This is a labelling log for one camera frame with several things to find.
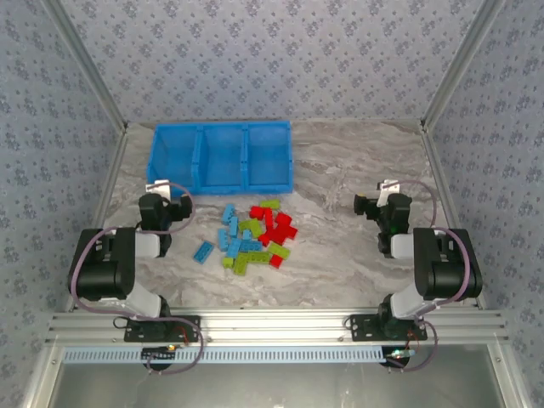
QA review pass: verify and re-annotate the grey metal panel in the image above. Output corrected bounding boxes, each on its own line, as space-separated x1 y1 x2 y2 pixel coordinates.
50 360 507 408

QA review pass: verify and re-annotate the short aluminium frame post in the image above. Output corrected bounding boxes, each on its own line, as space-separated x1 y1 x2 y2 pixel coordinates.
486 343 532 408
20 343 65 408

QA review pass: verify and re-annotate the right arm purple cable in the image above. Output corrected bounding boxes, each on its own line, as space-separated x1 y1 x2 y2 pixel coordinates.
393 178 473 373

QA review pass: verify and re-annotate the light blue slotted cable duct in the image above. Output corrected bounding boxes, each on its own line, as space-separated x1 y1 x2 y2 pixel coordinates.
62 346 386 365

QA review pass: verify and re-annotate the aluminium table side rail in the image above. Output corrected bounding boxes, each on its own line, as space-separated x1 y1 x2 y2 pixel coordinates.
63 125 131 314
418 121 490 311

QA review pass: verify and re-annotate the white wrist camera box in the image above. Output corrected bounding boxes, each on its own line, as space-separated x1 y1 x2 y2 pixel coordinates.
377 178 403 201
145 179 173 200

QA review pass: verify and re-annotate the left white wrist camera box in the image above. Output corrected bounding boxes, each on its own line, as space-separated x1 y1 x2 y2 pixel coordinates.
145 179 173 200

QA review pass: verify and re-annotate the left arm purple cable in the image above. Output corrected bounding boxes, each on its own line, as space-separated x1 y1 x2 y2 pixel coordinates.
67 180 206 377

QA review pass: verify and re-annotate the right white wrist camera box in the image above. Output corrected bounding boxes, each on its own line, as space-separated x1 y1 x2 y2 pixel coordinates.
377 178 403 201

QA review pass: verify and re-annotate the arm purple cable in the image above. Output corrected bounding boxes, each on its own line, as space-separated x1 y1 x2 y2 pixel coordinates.
393 178 473 373
67 180 206 377

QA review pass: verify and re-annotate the aluminium frame rail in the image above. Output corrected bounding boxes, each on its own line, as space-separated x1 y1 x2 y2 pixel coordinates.
44 309 510 344

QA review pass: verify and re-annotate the small black controller board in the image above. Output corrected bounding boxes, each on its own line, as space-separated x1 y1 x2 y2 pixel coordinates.
142 344 179 362
384 346 416 367

